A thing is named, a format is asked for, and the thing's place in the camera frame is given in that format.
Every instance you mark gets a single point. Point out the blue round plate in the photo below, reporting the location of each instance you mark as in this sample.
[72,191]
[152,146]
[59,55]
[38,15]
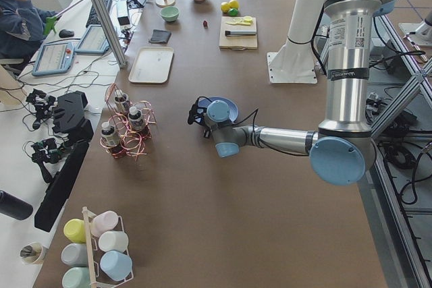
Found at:
[233,108]

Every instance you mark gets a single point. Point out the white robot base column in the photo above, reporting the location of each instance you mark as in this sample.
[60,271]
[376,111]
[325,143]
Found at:
[294,62]

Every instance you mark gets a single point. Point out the yellow lemon front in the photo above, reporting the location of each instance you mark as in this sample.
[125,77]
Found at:
[225,7]

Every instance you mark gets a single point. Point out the green lime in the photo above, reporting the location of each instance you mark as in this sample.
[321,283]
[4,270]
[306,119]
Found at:
[233,12]

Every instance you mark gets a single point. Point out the yellow plastic knife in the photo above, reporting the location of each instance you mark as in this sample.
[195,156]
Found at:
[240,23]

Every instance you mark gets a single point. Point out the green bowl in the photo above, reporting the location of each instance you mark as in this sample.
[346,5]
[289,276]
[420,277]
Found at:
[170,13]

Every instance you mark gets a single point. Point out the steel cylinder with black tip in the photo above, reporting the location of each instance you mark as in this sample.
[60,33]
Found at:
[240,33]

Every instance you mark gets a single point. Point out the dark bottle white cap middle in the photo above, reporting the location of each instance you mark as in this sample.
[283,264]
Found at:
[136,119]

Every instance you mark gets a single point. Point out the dark bottle white cap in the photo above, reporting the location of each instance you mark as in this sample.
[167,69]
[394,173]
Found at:
[122,101]
[136,119]
[110,135]

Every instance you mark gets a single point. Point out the wooden cutting board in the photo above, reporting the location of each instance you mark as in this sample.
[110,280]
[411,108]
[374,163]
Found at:
[237,42]

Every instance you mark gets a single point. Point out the cream rectangular tray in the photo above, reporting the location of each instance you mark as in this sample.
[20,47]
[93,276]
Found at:
[151,65]

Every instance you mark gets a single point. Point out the dark bottle white cap top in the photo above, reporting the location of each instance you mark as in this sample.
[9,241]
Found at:
[122,101]

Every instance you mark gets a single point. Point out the grey folded cloth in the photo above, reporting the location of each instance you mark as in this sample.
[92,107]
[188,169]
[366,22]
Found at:
[160,36]

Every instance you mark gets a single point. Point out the dark bottle white cap lower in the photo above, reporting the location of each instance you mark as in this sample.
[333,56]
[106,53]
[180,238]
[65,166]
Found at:
[110,135]

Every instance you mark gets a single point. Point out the teach pendant far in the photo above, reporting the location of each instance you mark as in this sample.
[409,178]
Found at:
[93,42]

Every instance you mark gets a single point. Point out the teach pendant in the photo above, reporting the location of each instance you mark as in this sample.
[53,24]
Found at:
[93,42]
[53,59]

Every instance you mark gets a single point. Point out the black angular device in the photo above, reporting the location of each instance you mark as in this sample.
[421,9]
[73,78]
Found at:
[68,117]

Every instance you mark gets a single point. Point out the pink cup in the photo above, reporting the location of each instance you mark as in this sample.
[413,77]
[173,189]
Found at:
[103,222]

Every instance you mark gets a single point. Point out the teach pendant near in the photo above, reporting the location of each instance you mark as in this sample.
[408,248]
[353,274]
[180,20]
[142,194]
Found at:
[53,59]

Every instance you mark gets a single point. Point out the white cup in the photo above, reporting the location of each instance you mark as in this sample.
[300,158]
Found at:
[113,240]

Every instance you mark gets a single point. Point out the black long bar device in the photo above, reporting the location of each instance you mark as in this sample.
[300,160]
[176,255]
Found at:
[60,188]

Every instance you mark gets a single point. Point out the black computer mouse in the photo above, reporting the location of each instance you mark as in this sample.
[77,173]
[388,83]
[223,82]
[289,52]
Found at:
[65,33]

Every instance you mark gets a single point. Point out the yellow cup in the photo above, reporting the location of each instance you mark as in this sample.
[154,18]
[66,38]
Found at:
[74,230]

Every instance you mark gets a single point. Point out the light blue cup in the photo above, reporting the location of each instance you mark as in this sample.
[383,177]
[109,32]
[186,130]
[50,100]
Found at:
[116,265]

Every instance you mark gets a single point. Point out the grey cup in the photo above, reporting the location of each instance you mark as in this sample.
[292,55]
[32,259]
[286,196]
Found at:
[75,254]

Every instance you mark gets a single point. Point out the seated person in blue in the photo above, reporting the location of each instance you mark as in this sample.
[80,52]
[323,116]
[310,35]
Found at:
[22,28]

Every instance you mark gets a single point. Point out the mint green cup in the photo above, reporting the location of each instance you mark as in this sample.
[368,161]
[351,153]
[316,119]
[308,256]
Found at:
[76,277]

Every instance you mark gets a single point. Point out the black bottle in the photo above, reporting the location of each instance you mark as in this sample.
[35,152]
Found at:
[14,207]

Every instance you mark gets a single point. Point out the copper wire bottle rack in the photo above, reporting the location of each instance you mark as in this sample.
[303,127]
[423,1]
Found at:
[132,143]

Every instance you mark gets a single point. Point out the aluminium frame post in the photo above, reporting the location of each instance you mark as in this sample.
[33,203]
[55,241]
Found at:
[110,32]

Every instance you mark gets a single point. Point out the white wire cup rack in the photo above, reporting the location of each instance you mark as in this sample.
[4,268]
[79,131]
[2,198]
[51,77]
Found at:
[97,277]

